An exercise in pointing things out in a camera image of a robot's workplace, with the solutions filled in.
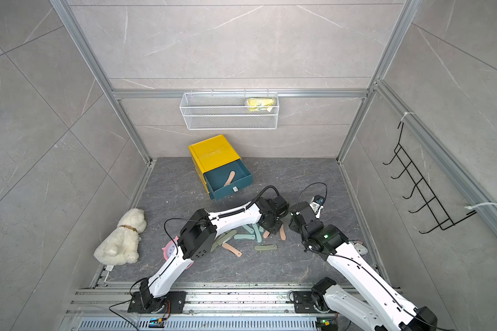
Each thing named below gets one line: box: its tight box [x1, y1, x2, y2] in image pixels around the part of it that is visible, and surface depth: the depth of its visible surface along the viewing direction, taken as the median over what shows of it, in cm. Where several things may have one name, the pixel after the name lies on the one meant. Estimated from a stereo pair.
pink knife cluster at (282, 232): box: [279, 224, 287, 241], surface depth 92 cm
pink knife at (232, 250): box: [221, 242, 243, 258], surface depth 87 cm
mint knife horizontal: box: [234, 234, 256, 240], surface depth 92 cm
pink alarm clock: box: [161, 235, 179, 261], surface depth 85 cm
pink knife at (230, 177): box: [223, 170, 236, 187], surface depth 92 cm
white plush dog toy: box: [93, 208, 148, 266], surface depth 83 cm
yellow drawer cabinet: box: [188, 134, 242, 196], surface depth 95 cm
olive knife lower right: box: [254, 244, 278, 251], surface depth 88 cm
